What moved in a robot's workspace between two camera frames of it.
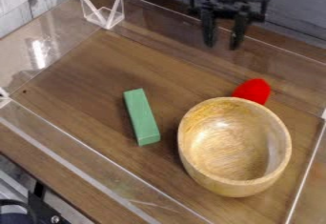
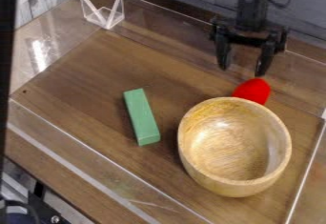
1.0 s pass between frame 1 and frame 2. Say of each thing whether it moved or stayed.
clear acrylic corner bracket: stayed
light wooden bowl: stayed
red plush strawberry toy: stayed
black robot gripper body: moved
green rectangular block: stayed
